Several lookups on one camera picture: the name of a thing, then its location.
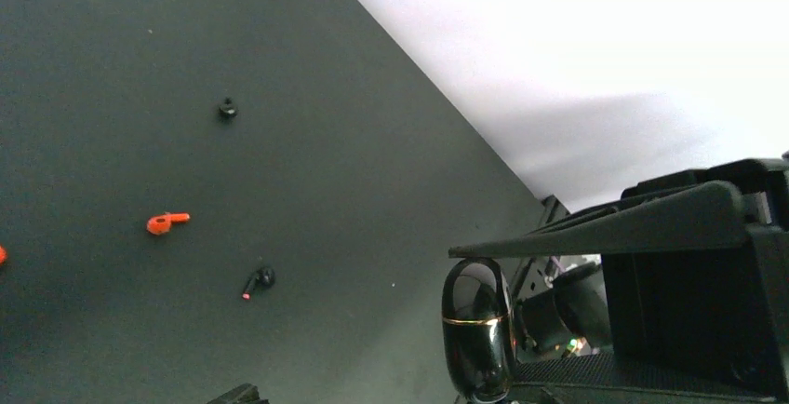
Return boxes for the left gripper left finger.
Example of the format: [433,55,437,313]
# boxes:
[207,383,269,404]

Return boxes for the black glossy earbud charging case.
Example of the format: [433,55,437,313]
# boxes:
[441,258,516,403]

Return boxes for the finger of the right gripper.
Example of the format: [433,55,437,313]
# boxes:
[601,159,788,398]
[508,353,777,403]

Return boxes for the red earbud left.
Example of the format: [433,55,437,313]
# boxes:
[146,213,191,236]

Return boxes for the black earbud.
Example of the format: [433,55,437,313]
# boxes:
[217,97,238,120]
[241,266,276,301]

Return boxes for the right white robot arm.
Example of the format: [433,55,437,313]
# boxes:
[508,159,788,403]

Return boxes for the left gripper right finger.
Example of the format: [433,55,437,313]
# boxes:
[448,181,748,259]

